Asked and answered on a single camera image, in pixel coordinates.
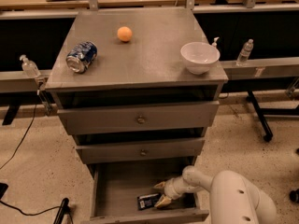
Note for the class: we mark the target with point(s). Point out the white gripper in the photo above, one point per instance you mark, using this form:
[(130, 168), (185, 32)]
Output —
[(170, 189)]

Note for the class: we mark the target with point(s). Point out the dark blue rxbar wrapper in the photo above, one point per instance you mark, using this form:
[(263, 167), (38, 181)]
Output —
[(148, 201)]

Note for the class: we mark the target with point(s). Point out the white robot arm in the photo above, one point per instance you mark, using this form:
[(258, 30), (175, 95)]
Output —
[(232, 198)]

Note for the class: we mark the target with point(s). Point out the grey open bottom drawer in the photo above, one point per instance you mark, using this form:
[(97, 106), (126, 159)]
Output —
[(117, 185)]

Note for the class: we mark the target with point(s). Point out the grey middle drawer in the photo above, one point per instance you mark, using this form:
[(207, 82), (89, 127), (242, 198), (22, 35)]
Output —
[(137, 151)]

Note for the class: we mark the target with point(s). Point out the grey top drawer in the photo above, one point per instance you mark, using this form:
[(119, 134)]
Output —
[(134, 118)]

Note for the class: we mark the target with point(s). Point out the grey wooden drawer cabinet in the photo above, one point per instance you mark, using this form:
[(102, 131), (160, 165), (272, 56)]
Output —
[(146, 70)]

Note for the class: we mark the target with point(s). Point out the black stand bottom left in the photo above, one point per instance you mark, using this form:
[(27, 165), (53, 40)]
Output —
[(63, 210)]

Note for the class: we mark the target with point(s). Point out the black table leg with caster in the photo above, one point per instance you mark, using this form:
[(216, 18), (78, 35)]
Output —
[(263, 112)]

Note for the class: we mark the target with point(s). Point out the black caster right edge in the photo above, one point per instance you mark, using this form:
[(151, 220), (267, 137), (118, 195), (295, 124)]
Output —
[(294, 196)]

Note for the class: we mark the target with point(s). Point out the white ceramic bowl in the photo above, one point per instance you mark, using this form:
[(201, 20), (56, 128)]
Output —
[(198, 57)]

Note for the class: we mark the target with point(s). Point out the blue crushed soda can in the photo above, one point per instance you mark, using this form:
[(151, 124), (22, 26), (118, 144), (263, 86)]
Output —
[(81, 56)]

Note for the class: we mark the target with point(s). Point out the sanitizer pump bottle behind bowl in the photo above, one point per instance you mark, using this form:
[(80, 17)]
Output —
[(214, 43)]

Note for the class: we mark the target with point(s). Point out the clear water bottle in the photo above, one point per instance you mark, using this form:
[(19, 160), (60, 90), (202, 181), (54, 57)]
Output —
[(245, 53)]

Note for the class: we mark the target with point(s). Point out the orange fruit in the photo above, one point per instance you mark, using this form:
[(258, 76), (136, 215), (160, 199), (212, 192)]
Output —
[(124, 34)]

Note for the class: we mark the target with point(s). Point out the clear sanitizer pump bottle left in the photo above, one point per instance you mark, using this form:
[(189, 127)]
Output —
[(29, 67)]

